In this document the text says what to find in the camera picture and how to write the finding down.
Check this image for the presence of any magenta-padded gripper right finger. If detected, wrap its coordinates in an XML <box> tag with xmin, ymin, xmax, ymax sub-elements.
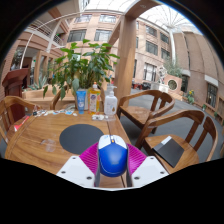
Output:
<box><xmin>125</xmin><ymin>143</ymin><xmax>170</xmax><ymax>188</ymax></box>

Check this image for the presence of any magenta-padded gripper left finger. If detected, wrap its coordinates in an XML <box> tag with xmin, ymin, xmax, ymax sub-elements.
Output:
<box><xmin>56</xmin><ymin>142</ymin><xmax>101</xmax><ymax>188</ymax></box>

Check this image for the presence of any blue and white computer mouse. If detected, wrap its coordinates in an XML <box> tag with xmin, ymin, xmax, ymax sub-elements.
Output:
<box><xmin>97</xmin><ymin>134</ymin><xmax>130</xmax><ymax>178</ymax></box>

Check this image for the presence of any round dark grey mouse pad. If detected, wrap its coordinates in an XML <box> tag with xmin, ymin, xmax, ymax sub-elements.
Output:
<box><xmin>59</xmin><ymin>123</ymin><xmax>105</xmax><ymax>155</ymax></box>

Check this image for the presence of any black notebook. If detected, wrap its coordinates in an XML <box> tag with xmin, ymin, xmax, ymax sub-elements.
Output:
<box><xmin>152</xmin><ymin>135</ymin><xmax>185</xmax><ymax>168</ymax></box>

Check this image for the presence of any wooden armchair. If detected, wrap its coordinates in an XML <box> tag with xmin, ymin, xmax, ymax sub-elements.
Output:
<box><xmin>116</xmin><ymin>89</ymin><xmax>176</xmax><ymax>139</ymax></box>
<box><xmin>134</xmin><ymin>109</ymin><xmax>218</xmax><ymax>174</ymax></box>
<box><xmin>0</xmin><ymin>95</ymin><xmax>43</xmax><ymax>144</ymax></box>
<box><xmin>49</xmin><ymin>84</ymin><xmax>78</xmax><ymax>111</ymax></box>

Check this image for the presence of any clear bag with white items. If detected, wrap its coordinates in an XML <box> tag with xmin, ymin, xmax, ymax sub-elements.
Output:
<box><xmin>91</xmin><ymin>113</ymin><xmax>106</xmax><ymax>121</ymax></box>

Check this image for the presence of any row of small stickers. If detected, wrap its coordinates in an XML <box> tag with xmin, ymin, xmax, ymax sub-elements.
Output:
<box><xmin>32</xmin><ymin>108</ymin><xmax>78</xmax><ymax>118</ymax></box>

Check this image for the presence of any blue squeeze tube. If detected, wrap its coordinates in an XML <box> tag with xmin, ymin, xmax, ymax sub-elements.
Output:
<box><xmin>75</xmin><ymin>89</ymin><xmax>87</xmax><ymax>115</ymax></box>

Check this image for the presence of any red packet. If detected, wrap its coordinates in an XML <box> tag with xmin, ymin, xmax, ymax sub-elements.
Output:
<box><xmin>13</xmin><ymin>115</ymin><xmax>31</xmax><ymax>132</ymax></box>

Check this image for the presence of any yellow dish soap bottle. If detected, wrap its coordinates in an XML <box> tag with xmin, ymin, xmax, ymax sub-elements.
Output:
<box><xmin>88</xmin><ymin>81</ymin><xmax>102</xmax><ymax>116</ymax></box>

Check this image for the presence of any white pump dispenser bottle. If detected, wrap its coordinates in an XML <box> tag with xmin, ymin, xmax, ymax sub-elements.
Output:
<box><xmin>103</xmin><ymin>83</ymin><xmax>119</xmax><ymax>117</ymax></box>

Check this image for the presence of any long wooden planter box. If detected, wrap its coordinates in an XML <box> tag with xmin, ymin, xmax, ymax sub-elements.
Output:
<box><xmin>22</xmin><ymin>87</ymin><xmax>76</xmax><ymax>111</ymax></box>

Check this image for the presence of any yellow flowering plant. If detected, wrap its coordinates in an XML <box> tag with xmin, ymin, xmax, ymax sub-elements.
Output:
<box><xmin>185</xmin><ymin>89</ymin><xmax>196</xmax><ymax>105</ymax></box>

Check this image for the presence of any brick monument with round emblem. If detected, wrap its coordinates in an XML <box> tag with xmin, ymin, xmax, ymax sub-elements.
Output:
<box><xmin>163</xmin><ymin>73</ymin><xmax>184</xmax><ymax>99</ymax></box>

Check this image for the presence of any dark red wooden lectern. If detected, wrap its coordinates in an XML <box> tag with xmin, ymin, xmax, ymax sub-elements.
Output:
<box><xmin>1</xmin><ymin>68</ymin><xmax>31</xmax><ymax>99</ymax></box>

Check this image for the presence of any green potted plant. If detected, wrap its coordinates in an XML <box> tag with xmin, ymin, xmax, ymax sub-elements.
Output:
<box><xmin>42</xmin><ymin>38</ymin><xmax>121</xmax><ymax>111</ymax></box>

